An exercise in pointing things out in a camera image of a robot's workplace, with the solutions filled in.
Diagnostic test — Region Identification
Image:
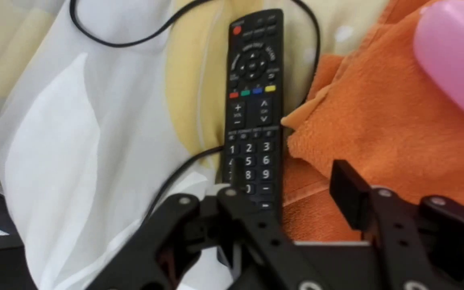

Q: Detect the white patterned bed sheet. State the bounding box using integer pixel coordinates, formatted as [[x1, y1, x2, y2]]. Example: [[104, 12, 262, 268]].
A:
[[0, 0, 389, 290]]

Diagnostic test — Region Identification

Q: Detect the black cable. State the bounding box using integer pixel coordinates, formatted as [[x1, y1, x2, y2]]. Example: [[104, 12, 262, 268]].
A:
[[67, 0, 322, 215]]

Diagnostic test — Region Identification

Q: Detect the orange towel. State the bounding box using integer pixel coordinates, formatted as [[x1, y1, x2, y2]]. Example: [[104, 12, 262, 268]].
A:
[[283, 0, 464, 241]]

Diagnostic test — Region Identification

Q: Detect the pink plastic bowl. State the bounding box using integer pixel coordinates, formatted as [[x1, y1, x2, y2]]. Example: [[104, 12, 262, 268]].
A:
[[414, 0, 464, 110]]

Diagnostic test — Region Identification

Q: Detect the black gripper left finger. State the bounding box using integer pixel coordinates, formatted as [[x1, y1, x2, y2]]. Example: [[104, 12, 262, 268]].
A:
[[225, 155, 244, 189]]

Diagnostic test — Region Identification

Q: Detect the black TV remote control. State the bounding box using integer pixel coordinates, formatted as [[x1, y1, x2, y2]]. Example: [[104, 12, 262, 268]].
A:
[[220, 7, 283, 212]]

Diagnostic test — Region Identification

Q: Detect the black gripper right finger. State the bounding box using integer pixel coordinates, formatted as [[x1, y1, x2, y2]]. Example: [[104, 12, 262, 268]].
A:
[[330, 159, 370, 230]]

